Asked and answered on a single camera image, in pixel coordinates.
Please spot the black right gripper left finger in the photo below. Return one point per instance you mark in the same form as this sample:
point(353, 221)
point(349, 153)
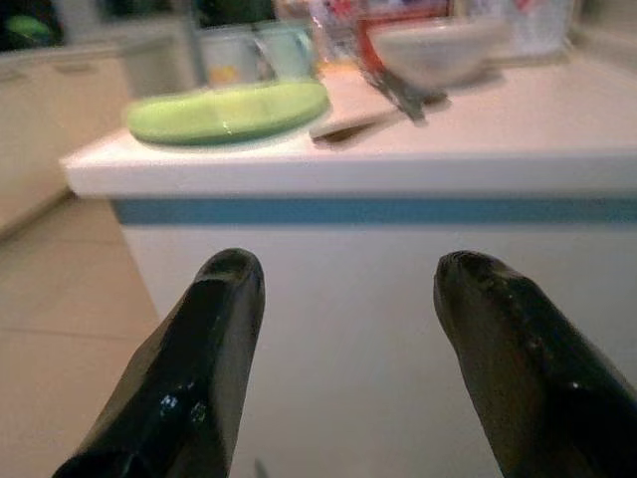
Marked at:
point(199, 358)

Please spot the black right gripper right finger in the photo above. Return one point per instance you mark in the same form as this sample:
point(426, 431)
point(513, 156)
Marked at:
point(527, 378)

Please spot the white kitchen counter island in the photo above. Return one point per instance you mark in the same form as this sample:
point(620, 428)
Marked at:
point(358, 279)

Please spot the light green plate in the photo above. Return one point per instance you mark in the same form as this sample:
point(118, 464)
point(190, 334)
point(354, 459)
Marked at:
point(224, 114)

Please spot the beige kitchen cabinet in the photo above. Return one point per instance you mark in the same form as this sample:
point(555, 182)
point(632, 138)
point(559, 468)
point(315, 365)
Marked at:
point(55, 129)

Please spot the grey mug with yellow print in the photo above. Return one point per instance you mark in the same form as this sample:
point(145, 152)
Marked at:
point(226, 60)

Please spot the bronze metal spoon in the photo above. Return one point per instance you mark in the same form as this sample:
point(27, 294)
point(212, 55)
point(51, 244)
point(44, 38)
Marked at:
point(403, 97)

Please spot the translucent white bowl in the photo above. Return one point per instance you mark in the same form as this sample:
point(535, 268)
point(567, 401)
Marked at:
point(438, 52)

